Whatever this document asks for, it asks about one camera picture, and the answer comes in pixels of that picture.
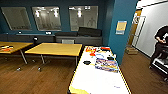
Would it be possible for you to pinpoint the light grey sofa cushion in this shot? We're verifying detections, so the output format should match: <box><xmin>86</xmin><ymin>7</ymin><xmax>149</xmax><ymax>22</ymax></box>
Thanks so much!
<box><xmin>61</xmin><ymin>38</ymin><xmax>75</xmax><ymax>45</ymax></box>

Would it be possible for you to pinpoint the small black flat item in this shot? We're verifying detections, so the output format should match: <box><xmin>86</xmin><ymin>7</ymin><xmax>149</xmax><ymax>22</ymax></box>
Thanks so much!
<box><xmin>106</xmin><ymin>56</ymin><xmax>115</xmax><ymax>62</ymax></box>

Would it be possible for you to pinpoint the red flat item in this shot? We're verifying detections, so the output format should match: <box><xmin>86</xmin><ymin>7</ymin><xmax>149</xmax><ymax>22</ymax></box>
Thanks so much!
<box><xmin>99</xmin><ymin>46</ymin><xmax>111</xmax><ymax>52</ymax></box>

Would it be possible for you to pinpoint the person in dark shirt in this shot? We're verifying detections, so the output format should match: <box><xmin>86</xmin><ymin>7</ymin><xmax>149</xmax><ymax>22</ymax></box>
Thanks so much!
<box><xmin>149</xmin><ymin>25</ymin><xmax>168</xmax><ymax>68</ymax></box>

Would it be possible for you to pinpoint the wicker crate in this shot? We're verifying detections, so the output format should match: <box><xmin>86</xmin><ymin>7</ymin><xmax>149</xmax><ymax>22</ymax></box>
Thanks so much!
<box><xmin>125</xmin><ymin>46</ymin><xmax>139</xmax><ymax>56</ymax></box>

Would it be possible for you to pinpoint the large interior window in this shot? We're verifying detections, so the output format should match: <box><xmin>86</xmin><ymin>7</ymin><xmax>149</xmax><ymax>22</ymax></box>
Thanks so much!
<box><xmin>67</xmin><ymin>4</ymin><xmax>100</xmax><ymax>33</ymax></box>

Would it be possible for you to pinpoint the yellow framed wall sign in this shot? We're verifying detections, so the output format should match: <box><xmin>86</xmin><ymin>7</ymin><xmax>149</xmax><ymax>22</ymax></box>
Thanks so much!
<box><xmin>115</xmin><ymin>20</ymin><xmax>129</xmax><ymax>36</ymax></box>

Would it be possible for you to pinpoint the yellow air hockey table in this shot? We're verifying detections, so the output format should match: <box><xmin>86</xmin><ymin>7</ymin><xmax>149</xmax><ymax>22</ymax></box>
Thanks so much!
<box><xmin>67</xmin><ymin>45</ymin><xmax>133</xmax><ymax>94</ymax></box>

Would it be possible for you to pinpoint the brown wooden door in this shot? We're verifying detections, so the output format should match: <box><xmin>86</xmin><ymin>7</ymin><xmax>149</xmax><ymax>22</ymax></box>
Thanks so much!
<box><xmin>127</xmin><ymin>9</ymin><xmax>138</xmax><ymax>48</ymax></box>

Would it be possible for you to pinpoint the white framed glass door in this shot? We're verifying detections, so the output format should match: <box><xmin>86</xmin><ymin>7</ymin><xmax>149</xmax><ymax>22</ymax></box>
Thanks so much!
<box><xmin>131</xmin><ymin>14</ymin><xmax>147</xmax><ymax>49</ymax></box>

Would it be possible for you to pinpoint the dark grey sofa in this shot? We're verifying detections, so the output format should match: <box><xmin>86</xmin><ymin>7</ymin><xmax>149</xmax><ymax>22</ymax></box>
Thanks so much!
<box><xmin>54</xmin><ymin>26</ymin><xmax>104</xmax><ymax>47</ymax></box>

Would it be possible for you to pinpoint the yellow wooden table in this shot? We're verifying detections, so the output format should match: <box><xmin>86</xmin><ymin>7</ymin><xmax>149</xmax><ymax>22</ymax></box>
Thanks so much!
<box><xmin>0</xmin><ymin>40</ymin><xmax>35</xmax><ymax>65</ymax></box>
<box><xmin>23</xmin><ymin>42</ymin><xmax>84</xmax><ymax>73</ymax></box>

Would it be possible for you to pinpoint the dark round stool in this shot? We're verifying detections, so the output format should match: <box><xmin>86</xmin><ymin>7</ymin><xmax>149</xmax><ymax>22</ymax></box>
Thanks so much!
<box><xmin>32</xmin><ymin>36</ymin><xmax>40</xmax><ymax>46</ymax></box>

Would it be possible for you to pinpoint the small interior window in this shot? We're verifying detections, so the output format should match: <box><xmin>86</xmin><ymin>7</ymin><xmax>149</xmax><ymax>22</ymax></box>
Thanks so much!
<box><xmin>0</xmin><ymin>6</ymin><xmax>33</xmax><ymax>32</ymax></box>

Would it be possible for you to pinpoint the black wheeled cart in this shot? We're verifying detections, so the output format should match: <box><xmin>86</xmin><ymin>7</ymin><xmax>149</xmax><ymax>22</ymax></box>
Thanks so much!
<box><xmin>148</xmin><ymin>52</ymin><xmax>168</xmax><ymax>82</ymax></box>

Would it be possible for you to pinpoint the medium interior window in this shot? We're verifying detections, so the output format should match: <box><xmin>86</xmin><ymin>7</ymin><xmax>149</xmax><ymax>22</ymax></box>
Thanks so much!
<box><xmin>31</xmin><ymin>5</ymin><xmax>63</xmax><ymax>32</ymax></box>

